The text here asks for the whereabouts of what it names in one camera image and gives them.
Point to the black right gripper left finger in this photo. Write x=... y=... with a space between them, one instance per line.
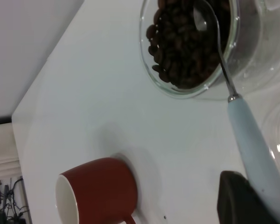
x=238 y=203

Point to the coffee beans pile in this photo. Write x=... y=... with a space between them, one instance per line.
x=182 y=51

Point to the red mug white inside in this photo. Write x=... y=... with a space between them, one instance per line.
x=102 y=186

